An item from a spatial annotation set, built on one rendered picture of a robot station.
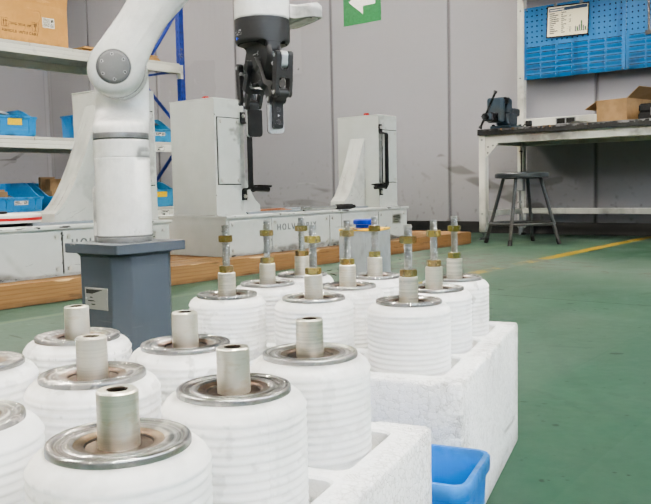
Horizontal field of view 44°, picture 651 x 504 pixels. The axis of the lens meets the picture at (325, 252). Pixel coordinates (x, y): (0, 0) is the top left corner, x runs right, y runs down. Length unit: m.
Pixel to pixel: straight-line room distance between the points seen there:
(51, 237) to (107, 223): 1.69
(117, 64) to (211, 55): 7.09
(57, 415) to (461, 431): 0.44
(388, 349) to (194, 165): 2.92
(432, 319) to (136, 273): 0.60
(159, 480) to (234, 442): 0.10
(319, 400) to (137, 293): 0.78
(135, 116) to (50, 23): 5.04
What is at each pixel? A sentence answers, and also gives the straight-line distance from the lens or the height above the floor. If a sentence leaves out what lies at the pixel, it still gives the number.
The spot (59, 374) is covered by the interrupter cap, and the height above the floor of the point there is 0.25.
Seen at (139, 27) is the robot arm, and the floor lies 0.65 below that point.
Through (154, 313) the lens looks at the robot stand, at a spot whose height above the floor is 0.18.
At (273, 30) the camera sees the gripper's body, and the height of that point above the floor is 0.59.
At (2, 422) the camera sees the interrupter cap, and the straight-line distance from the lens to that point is 0.50.
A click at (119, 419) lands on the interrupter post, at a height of 0.27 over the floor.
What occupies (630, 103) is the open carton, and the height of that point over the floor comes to 0.88.
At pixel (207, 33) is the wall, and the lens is 8.51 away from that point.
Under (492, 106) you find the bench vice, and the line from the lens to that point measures 5.55.
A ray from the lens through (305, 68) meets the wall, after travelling 7.57.
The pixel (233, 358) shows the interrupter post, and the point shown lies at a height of 0.28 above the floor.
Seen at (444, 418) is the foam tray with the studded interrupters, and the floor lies 0.14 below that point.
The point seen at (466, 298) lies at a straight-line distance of 1.01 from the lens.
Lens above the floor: 0.38
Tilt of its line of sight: 5 degrees down
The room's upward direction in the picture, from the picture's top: 1 degrees counter-clockwise
